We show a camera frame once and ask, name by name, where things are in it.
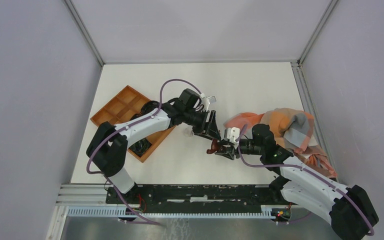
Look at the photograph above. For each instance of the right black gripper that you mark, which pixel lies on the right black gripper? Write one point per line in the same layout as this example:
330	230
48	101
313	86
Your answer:
229	152

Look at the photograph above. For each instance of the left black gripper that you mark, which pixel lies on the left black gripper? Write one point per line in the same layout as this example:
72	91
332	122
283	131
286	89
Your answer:
211	131

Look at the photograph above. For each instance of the brown water faucet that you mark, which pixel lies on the brown water faucet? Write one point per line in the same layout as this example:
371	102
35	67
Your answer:
215	147

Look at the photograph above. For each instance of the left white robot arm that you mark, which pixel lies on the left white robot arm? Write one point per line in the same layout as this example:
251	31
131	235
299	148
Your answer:
110	143

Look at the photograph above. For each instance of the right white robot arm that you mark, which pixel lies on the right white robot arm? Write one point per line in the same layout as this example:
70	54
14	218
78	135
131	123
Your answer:
348	210

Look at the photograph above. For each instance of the orange grey checkered cloth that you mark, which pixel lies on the orange grey checkered cloth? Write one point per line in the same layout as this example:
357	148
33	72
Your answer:
293	130

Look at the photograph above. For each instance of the orange compartment tray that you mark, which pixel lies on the orange compartment tray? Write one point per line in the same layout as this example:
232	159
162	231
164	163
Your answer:
125	105

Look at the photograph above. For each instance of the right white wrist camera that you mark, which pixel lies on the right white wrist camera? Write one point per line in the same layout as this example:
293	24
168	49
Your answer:
232	134

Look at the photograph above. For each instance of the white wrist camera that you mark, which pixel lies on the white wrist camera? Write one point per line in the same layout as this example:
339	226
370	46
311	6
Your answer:
206	101
232	134

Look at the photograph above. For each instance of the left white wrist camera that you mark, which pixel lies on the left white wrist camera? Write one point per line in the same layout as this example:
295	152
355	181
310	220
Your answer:
206	101

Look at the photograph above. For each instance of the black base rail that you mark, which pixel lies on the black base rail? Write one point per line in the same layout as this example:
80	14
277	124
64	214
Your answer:
199	199

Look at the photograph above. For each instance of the aluminium frame rail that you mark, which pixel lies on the aluminium frame rail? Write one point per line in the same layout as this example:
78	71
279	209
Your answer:
81	213

